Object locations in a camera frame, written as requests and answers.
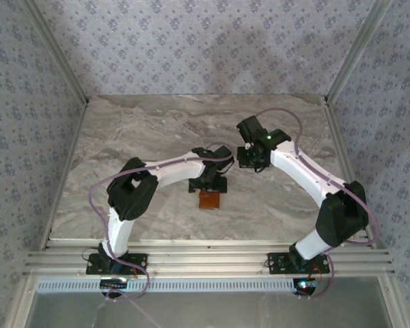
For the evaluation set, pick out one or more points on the brown leather card holder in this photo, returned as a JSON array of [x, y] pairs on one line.
[[210, 201]]

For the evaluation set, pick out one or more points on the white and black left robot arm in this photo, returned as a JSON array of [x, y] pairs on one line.
[[181, 169]]

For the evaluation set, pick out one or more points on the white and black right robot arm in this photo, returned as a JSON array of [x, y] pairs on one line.
[[304, 171]]

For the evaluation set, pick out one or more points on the grey metal panel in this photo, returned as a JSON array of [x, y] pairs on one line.
[[225, 311]]

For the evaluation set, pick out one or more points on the small controller circuit board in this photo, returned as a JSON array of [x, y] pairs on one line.
[[113, 283], [305, 285]]

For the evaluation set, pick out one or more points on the aluminium side rail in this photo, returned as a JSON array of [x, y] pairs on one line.
[[339, 143], [66, 171]]

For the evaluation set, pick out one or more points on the aluminium front frame rails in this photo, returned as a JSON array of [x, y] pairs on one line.
[[208, 259]]

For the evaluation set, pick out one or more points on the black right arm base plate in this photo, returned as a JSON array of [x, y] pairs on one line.
[[276, 263]]

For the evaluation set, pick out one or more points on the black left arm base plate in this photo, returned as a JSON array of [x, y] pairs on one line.
[[136, 261]]

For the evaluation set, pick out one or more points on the aluminium corner post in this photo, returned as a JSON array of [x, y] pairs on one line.
[[59, 58], [357, 51]]

